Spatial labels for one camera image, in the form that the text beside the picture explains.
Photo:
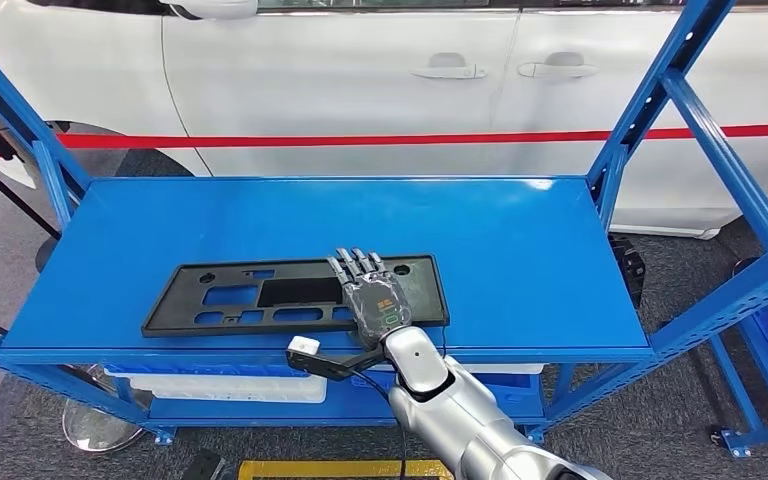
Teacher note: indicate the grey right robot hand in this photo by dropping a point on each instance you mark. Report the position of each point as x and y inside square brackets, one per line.
[377, 305]

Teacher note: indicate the black plastic panel part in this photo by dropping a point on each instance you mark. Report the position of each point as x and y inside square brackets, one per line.
[430, 298]

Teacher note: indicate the blue metal shelf rack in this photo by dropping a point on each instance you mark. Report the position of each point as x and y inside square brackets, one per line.
[291, 218]
[762, 437]

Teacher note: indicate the white plastic crate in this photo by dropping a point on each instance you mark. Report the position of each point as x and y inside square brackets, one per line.
[510, 368]
[225, 391]

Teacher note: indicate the white car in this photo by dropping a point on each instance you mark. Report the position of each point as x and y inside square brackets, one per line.
[324, 79]

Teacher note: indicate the black flat object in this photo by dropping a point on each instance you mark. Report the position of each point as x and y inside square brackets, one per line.
[202, 467]

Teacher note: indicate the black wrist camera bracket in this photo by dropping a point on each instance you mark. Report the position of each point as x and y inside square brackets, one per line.
[331, 368]

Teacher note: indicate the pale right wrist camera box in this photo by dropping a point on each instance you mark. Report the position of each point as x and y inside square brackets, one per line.
[304, 345]

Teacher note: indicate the black-headed stanchion post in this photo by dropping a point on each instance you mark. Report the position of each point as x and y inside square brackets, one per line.
[46, 255]

